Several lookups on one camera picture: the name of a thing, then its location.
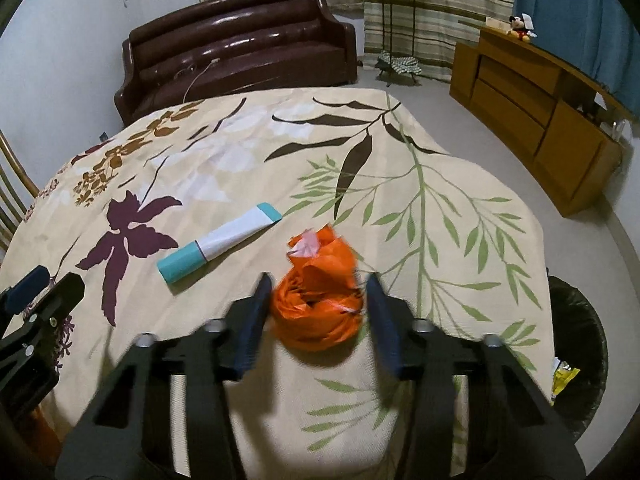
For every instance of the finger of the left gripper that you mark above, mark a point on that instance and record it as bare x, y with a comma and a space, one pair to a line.
16, 298
39, 328

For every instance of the small box on cabinet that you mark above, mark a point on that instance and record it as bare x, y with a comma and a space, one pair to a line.
497, 25

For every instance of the striped cloth on stand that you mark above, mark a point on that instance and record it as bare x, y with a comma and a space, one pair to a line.
400, 65

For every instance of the blue curtain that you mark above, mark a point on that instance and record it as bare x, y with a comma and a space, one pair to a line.
595, 36

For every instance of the dark brown leather sofa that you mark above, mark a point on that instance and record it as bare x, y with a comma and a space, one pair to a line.
221, 47

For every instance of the orange plastic bag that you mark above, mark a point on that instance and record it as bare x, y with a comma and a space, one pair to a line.
318, 304

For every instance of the black lined trash bin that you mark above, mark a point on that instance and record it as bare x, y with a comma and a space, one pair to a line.
580, 342

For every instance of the floral beige tablecloth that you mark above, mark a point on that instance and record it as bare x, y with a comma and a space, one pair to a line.
140, 392

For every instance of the wooden chair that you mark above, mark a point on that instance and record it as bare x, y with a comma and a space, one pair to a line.
17, 188

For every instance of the teal capped white tube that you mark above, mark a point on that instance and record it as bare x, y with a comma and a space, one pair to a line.
193, 256

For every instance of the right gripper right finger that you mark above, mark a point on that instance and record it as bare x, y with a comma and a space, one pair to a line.
398, 347

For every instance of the yellow wrapper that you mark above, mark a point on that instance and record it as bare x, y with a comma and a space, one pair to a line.
563, 374

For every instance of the wooden tv cabinet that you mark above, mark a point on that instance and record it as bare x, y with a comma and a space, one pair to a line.
557, 121

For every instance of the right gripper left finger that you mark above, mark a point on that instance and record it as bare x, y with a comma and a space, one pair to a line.
245, 321

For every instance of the striped curtain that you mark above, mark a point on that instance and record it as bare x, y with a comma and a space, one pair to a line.
440, 26

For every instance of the mickey mouse toy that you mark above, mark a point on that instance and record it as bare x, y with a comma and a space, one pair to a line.
521, 27

